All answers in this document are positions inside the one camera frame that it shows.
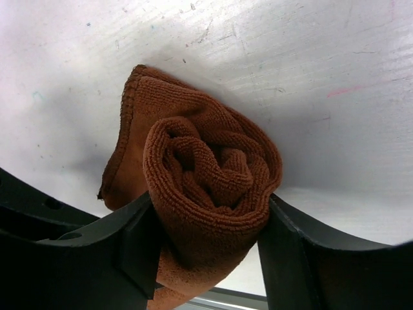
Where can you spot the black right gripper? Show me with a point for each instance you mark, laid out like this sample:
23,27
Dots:
54,256

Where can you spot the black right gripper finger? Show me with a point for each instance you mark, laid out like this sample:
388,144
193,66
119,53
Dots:
308,264

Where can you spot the brown towel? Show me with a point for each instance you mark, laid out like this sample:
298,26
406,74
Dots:
209,171

